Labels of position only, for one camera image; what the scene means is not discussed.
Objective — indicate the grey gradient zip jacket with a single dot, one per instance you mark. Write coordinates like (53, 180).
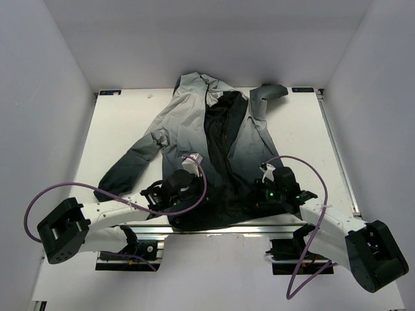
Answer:
(228, 129)

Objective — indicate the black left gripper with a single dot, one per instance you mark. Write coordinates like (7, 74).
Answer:
(200, 184)

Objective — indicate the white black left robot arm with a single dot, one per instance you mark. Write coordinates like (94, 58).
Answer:
(73, 227)

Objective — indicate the aluminium right table rail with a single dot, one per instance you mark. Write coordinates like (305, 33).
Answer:
(340, 163)

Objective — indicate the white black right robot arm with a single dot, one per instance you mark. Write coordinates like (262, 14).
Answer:
(366, 249)

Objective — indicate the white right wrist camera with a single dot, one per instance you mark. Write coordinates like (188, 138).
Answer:
(268, 172)

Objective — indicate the blue table label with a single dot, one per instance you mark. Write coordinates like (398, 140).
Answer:
(115, 92)
(302, 89)

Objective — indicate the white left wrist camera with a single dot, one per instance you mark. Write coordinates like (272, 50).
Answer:
(191, 164)

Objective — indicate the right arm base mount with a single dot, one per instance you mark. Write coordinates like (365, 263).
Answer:
(284, 258)

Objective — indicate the aluminium table rail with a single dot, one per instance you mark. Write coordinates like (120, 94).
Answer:
(340, 163)
(244, 229)

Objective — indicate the aluminium front table rail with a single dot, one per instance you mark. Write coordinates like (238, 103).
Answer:
(244, 229)

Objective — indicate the left blue table label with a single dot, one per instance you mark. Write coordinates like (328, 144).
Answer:
(115, 92)

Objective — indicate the right blue table label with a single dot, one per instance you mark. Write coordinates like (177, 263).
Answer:
(302, 89)

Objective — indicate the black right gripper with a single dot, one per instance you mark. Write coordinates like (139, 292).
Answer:
(258, 193)

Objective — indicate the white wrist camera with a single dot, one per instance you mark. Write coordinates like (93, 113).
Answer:
(191, 164)
(268, 172)

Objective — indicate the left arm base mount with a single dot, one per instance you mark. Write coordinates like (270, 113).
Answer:
(145, 255)

